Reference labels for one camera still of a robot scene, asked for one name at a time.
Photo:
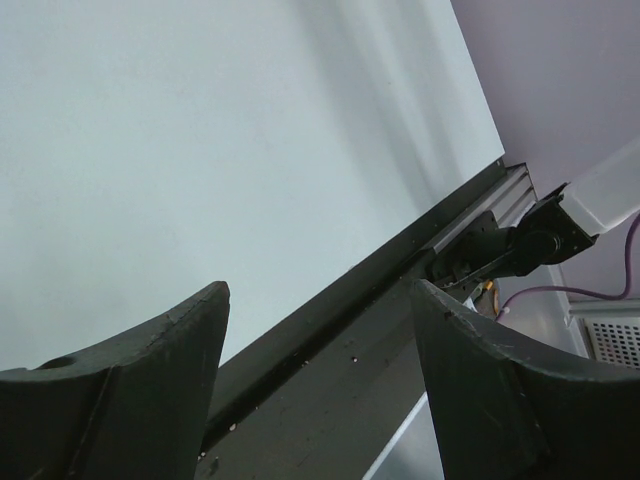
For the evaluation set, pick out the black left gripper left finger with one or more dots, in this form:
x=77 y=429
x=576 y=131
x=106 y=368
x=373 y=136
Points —
x=131 y=407

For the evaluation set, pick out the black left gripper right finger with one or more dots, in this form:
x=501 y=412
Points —
x=506 y=406

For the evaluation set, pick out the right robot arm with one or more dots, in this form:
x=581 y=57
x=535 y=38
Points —
x=563 y=224

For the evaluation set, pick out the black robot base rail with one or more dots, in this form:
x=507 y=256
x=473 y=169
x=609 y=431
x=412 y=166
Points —
x=321 y=394

